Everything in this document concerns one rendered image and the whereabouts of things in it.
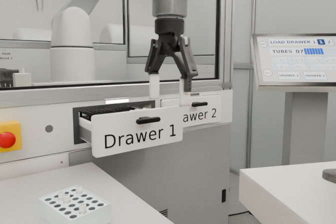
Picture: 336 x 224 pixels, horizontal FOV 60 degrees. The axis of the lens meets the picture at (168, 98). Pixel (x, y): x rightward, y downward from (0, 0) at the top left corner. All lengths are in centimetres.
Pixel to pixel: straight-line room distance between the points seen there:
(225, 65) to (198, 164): 43
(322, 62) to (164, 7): 93
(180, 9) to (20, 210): 56
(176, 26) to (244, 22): 202
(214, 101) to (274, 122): 138
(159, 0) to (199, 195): 83
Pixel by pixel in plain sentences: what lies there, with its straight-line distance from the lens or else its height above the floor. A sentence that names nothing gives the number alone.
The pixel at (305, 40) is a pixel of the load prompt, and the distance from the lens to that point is 154.
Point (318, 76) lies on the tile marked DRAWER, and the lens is 142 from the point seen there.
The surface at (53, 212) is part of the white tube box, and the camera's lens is 61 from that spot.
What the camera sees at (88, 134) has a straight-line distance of 85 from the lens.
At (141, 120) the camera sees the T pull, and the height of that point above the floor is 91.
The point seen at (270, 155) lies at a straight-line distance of 262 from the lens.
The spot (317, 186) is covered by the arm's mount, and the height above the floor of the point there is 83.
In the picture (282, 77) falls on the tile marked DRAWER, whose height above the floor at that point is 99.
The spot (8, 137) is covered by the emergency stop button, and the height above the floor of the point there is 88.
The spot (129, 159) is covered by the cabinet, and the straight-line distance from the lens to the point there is 102.
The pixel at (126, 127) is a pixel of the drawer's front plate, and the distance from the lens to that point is 81.
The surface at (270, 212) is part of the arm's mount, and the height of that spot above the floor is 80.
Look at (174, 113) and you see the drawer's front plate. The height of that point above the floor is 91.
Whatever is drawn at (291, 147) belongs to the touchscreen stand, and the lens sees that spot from 152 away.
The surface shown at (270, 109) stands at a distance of 254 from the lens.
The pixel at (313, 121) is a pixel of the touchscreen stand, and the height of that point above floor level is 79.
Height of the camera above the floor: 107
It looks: 7 degrees down
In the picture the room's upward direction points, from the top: straight up
